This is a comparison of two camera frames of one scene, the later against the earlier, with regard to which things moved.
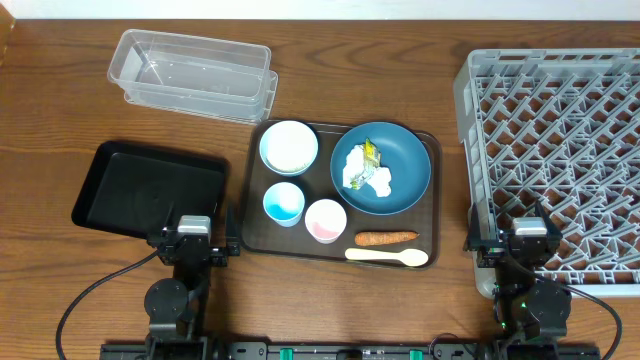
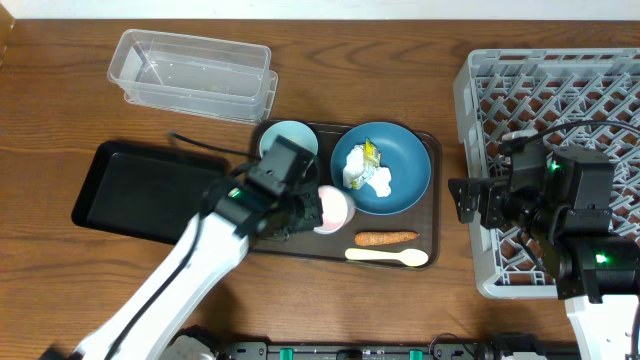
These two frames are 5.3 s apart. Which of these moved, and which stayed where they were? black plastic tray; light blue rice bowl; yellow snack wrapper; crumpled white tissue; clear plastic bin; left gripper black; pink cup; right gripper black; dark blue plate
Moved: right gripper black; pink cup; left gripper black
Stayed: crumpled white tissue; black plastic tray; clear plastic bin; light blue rice bowl; yellow snack wrapper; dark blue plate
